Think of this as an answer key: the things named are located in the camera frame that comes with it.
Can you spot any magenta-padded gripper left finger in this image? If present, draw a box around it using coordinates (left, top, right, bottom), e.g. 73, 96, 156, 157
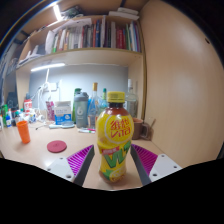
46, 144, 96, 187

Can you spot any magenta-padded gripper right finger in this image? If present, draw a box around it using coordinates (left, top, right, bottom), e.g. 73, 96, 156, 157
129, 143, 183, 187

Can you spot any yellow-labelled tea drink bottle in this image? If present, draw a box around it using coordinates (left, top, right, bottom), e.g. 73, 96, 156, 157
95, 91, 135, 184

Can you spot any flat round red coaster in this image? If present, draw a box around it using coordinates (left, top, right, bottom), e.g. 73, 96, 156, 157
46, 139, 68, 154

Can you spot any white and green tube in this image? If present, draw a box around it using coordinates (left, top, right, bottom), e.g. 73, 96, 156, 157
78, 127, 97, 134

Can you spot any brown mug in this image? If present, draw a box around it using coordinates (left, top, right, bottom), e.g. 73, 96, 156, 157
131, 117, 152, 141

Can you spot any blue and white carton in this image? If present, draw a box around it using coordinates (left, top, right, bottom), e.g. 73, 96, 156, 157
53, 100, 73, 126

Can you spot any grey shaker bottle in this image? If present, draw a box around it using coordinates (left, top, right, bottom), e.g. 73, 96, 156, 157
72, 91, 90, 129

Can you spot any pink packet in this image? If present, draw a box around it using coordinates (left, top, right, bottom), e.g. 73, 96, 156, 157
45, 100, 56, 122

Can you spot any tall clear glass bottle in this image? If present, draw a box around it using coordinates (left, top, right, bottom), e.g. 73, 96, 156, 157
125, 78, 139, 118

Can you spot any orange plastic cup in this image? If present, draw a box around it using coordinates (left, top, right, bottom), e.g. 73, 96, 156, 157
16, 120, 32, 145

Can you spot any green-capped clear bottle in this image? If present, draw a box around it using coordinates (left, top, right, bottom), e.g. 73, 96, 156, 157
99, 87, 109, 111

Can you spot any green bottle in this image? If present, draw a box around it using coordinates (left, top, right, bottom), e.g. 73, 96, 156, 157
72, 87, 83, 123

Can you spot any red and white canister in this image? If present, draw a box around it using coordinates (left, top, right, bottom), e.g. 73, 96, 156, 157
23, 98, 34, 113

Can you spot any blue-capped white bottle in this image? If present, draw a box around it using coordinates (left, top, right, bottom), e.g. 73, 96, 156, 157
4, 111, 13, 128

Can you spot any white LED strip light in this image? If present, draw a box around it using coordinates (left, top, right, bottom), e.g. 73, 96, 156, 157
30, 62, 67, 73
52, 3, 64, 22

